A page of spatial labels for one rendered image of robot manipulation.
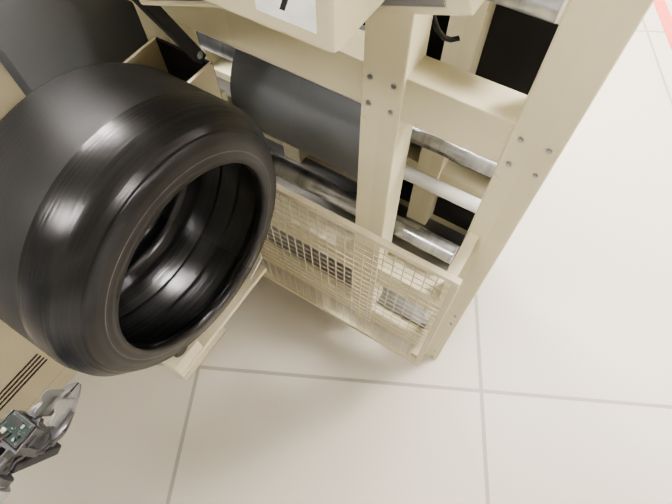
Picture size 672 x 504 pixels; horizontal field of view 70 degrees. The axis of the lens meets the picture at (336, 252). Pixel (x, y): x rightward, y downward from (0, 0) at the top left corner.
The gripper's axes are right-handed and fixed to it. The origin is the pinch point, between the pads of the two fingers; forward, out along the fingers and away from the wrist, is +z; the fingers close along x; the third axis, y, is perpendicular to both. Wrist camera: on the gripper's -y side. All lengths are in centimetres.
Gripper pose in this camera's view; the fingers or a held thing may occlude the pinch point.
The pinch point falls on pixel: (76, 389)
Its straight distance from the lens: 118.9
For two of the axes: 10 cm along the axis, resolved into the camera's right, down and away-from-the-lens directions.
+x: -8.5, -4.6, 2.6
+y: 0.0, -4.9, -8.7
